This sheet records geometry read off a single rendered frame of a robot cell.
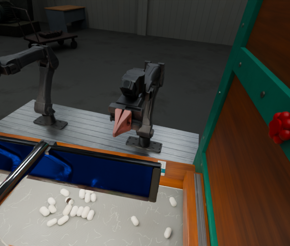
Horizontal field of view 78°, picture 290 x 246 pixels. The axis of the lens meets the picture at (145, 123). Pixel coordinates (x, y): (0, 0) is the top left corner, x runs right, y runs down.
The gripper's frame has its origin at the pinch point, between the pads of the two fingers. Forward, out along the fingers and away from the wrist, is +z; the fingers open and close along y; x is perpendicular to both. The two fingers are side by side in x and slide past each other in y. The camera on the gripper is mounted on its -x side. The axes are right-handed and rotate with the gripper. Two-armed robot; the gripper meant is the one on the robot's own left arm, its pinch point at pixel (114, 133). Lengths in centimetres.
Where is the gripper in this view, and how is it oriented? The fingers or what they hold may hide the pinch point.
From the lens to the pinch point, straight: 48.3
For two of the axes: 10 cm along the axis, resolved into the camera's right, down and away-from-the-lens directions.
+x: -0.6, 7.8, 6.2
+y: 9.6, 2.1, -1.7
